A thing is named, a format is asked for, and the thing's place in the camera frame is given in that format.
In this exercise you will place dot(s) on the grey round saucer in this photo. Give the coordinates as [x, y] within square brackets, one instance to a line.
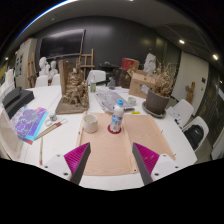
[148, 112]

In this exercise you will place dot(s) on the cardboard box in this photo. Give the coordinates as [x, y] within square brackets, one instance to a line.
[138, 81]

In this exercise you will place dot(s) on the white plaster bust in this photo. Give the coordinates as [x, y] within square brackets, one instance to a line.
[43, 65]
[53, 67]

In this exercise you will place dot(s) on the paint brush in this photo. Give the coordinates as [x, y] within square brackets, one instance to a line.
[51, 128]
[41, 151]

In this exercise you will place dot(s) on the white plaster sculpture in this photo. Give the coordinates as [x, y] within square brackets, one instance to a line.
[150, 62]

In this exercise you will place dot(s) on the small glass jar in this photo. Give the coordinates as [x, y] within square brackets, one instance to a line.
[132, 101]

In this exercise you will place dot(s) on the small paint jar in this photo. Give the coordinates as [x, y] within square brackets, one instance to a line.
[52, 116]

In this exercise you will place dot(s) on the white bottle with blue cap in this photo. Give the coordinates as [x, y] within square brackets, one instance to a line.
[117, 118]

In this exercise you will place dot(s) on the grey pitcher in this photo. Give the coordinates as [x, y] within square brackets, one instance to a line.
[112, 84]

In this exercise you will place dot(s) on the wooden easel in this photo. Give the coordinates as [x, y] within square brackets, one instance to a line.
[31, 71]
[86, 63]

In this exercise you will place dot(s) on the long ceiling light strip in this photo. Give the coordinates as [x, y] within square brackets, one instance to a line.
[43, 15]

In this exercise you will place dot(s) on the colourful painted sheet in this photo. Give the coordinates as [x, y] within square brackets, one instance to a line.
[28, 121]

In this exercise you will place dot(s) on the black wall screen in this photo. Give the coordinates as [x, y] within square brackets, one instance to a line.
[61, 43]

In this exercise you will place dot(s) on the wooden figure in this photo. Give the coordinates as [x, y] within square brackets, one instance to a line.
[190, 91]

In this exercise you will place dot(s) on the clear spray bottle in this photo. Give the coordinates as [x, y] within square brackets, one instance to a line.
[93, 86]

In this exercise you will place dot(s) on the ceiling spotlights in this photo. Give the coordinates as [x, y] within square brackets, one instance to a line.
[181, 41]

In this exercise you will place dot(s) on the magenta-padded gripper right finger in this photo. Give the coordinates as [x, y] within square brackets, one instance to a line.
[148, 160]

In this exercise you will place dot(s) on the brown relief sculpture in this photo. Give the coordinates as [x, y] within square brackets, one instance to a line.
[75, 90]

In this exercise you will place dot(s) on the red box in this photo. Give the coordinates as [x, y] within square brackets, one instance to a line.
[129, 63]

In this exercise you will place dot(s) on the light wooden drawing board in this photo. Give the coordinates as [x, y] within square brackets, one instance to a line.
[106, 150]
[146, 133]

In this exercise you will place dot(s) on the grey pot with dried plant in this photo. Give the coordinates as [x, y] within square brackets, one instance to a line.
[156, 101]

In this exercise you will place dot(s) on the white cabinet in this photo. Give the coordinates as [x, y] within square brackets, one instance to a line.
[25, 61]

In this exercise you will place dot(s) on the black backpack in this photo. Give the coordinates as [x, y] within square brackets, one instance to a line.
[194, 136]

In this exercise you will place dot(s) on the small yellow tag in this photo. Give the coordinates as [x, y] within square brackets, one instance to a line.
[135, 112]

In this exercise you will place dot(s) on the white cup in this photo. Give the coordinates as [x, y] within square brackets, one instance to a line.
[90, 124]

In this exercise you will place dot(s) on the white canvas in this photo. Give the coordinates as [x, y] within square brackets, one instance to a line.
[8, 136]

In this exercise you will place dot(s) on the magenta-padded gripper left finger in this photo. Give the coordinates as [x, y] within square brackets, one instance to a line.
[75, 160]

